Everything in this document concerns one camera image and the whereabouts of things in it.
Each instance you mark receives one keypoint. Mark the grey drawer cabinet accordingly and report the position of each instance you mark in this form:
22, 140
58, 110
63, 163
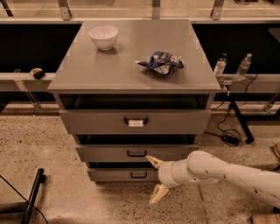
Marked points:
89, 78

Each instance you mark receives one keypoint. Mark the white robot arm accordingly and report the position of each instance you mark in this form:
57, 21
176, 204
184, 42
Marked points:
201, 167

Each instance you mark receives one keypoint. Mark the grey top drawer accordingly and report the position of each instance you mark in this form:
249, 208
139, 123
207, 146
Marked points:
135, 121

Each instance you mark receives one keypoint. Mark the black stand leg right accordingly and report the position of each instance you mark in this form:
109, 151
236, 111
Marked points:
250, 139

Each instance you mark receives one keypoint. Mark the black stand leg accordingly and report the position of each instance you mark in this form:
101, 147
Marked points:
39, 179
250, 139

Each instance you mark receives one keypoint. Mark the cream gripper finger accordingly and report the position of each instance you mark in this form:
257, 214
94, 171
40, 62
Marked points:
154, 161
159, 192

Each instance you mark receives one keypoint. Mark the clear water bottle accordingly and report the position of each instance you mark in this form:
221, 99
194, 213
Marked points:
220, 65
244, 67

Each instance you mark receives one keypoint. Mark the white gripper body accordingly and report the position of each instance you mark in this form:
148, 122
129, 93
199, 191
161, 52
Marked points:
165, 174

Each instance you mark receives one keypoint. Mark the black stand leg left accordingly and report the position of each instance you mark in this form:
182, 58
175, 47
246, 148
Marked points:
39, 179

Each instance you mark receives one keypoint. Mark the yellow black tape measure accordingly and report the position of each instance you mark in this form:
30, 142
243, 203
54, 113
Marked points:
38, 73

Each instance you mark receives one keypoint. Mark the clear water bottle right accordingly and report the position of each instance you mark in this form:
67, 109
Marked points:
244, 67

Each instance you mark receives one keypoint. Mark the grey drawer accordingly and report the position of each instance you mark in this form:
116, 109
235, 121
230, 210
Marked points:
123, 174
117, 153
135, 121

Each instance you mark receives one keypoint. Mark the crumpled blue chip bag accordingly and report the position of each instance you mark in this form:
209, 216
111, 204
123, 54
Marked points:
163, 63

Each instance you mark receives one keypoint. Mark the white bowl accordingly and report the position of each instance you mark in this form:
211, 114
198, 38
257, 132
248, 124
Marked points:
104, 37

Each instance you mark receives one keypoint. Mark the clear water bottle left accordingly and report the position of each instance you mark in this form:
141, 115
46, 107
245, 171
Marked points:
220, 65

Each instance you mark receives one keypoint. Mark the grey bottom drawer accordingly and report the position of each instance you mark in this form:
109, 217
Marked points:
123, 174

